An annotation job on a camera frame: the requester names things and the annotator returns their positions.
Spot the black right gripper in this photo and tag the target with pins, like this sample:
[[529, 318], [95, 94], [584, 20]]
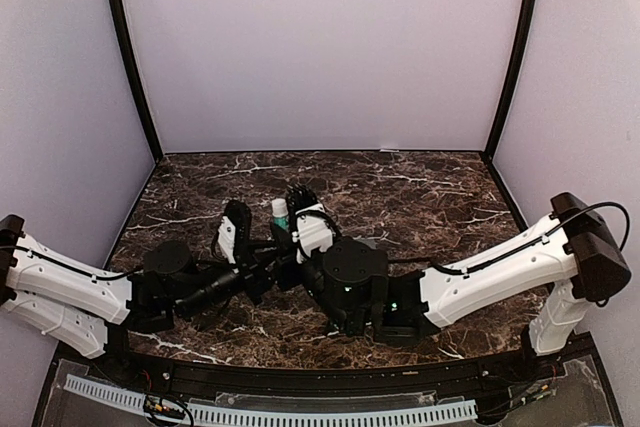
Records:
[[285, 248]]

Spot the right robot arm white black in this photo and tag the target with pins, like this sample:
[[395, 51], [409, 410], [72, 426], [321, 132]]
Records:
[[571, 249]]

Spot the black left corner frame post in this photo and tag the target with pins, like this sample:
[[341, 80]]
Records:
[[130, 65]]

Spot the grey slotted cable duct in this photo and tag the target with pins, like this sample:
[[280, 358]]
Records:
[[252, 410]]

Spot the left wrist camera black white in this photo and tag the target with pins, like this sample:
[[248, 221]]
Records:
[[233, 233]]

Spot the black corner frame post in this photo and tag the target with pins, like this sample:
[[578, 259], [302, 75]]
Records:
[[130, 65], [516, 58]]

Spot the black right corner frame post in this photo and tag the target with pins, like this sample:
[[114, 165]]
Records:
[[516, 58]]

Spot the small circuit board with wires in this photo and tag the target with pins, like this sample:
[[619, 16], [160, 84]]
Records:
[[164, 408]]

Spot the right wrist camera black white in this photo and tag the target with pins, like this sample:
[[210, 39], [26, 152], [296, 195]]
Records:
[[310, 225]]

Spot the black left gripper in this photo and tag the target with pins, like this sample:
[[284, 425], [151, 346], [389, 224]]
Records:
[[253, 274]]

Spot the black front table rail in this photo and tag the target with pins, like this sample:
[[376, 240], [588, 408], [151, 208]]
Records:
[[486, 376]]

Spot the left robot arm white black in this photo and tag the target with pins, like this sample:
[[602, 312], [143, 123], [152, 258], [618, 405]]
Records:
[[90, 309]]

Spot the green white glue stick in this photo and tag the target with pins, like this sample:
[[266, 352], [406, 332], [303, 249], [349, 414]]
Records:
[[280, 215]]

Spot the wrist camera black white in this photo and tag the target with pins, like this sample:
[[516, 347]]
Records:
[[233, 233], [310, 225]]

